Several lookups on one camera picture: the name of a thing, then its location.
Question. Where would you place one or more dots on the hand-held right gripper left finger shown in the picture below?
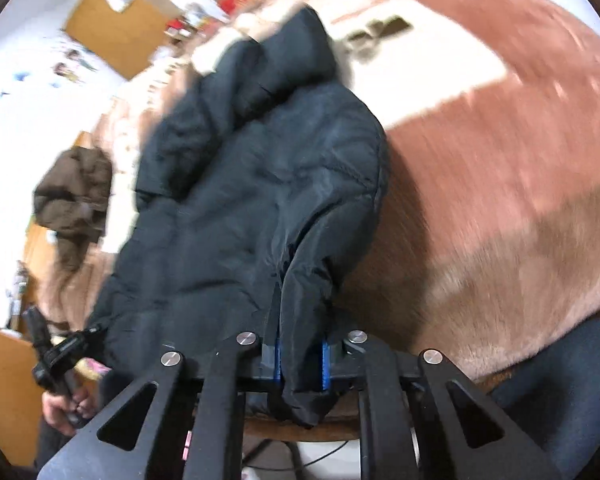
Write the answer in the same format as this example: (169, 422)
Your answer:
(277, 360)

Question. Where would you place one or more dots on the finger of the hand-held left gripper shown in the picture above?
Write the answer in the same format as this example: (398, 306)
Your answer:
(36, 327)

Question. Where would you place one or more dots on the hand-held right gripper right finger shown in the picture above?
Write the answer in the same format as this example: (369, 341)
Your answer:
(325, 366)

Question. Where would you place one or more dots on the black hooded puffer jacket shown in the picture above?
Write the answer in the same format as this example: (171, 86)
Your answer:
(240, 200)

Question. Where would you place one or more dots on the person's left hand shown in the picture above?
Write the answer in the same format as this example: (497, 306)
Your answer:
(62, 412)

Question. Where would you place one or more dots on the brown puffer jacket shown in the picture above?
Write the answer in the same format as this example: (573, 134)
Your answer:
(72, 200)

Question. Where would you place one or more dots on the person's right leg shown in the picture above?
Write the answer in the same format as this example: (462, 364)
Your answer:
(565, 390)

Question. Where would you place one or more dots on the brown printed plush blanket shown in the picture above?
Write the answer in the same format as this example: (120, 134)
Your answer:
(505, 170)

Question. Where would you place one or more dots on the wooden wardrobe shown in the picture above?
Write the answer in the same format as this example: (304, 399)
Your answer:
(120, 35)

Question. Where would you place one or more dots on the cartoon wall poster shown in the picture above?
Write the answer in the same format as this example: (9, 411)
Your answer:
(65, 67)

